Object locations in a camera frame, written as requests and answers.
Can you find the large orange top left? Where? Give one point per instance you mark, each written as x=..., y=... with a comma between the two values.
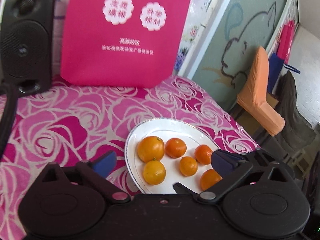
x=150, y=148

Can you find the small tangerine top right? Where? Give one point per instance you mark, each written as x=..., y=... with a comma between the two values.
x=203, y=154

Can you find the dark grey covered chair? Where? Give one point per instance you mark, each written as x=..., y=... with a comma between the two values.
x=297, y=132

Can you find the yellow-orange citrus lower left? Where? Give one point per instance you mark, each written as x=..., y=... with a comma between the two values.
x=154, y=172

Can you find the small tangerine top middle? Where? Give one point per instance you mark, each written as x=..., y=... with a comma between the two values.
x=175, y=148

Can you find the orange lower right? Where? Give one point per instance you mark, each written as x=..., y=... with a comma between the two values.
x=209, y=178

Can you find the magenta tote bag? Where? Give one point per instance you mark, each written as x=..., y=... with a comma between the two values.
x=129, y=43

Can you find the cartoon painted glass door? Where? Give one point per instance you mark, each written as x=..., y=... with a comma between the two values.
x=221, y=56

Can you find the hanging magenta bag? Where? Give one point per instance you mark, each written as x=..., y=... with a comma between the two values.
x=286, y=40

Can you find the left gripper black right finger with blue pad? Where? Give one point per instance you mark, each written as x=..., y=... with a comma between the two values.
x=233, y=168

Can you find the small orange centre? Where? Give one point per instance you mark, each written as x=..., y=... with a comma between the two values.
x=188, y=166

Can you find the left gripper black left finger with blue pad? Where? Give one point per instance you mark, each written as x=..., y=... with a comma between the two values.
x=94, y=174

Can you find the orange covered chair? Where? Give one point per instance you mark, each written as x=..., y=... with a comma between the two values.
x=252, y=97

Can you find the blue bag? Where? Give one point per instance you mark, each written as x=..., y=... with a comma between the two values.
x=275, y=66

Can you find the small tangerine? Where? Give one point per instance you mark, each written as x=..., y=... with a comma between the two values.
x=175, y=148
x=203, y=154

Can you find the pink rose tablecloth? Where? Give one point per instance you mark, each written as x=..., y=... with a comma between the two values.
x=70, y=123

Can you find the black loudspeaker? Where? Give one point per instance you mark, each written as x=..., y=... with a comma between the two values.
x=26, y=45

